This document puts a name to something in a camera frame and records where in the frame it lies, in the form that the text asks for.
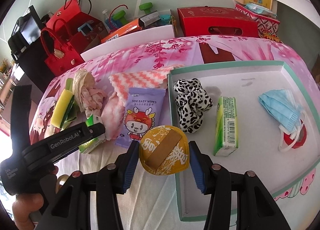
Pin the red felt handbag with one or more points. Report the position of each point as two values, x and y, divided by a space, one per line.
62 62

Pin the red gift box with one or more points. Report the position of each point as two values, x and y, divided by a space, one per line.
212 17

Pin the small teal gadget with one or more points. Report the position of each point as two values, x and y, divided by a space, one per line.
165 18

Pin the pink white striped cloth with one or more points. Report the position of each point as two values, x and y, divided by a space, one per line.
140 79

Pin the cream lace pink cloth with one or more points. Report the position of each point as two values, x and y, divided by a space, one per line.
85 87

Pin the grey black box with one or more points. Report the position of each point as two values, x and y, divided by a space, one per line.
150 19

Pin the brown wooden cabinet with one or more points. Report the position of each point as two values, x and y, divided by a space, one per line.
8 95

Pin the green dumbbell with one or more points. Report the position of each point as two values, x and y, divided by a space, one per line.
120 17
147 7

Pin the blue face mask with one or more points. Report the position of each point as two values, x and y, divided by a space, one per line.
280 105

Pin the small blue gadget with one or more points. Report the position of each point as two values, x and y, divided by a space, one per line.
85 29

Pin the green tissue pack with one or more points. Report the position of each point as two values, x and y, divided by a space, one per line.
225 125
91 145

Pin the red paper gift bag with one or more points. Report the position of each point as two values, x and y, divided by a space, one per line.
70 12

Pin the yellow sponge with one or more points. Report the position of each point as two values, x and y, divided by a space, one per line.
61 107

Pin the black cabinet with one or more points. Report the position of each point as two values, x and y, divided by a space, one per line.
32 70

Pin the teal shallow cardboard box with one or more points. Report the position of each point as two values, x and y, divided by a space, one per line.
250 170

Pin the red tape roll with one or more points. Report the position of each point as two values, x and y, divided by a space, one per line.
300 142

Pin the yellow round snack packet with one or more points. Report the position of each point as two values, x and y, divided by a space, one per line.
172 160

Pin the clear water bottle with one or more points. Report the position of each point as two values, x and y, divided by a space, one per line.
106 19

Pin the person's left hand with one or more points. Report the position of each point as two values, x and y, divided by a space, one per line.
25 205

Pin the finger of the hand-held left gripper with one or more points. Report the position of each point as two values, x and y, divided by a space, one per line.
97 129

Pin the purple baby wipes pack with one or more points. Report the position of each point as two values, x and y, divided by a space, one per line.
142 105

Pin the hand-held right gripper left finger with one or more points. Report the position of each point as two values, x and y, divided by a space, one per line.
130 167

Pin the black screen device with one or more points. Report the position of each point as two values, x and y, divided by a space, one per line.
27 29

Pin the red white patterned box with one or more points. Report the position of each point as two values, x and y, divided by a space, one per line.
265 24

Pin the light blue packet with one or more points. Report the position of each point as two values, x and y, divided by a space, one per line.
261 10

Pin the orange carton box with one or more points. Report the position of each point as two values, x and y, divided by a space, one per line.
122 31

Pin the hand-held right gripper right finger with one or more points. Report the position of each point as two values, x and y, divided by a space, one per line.
197 166

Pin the black white spotted scrunchie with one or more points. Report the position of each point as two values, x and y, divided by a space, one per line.
190 105

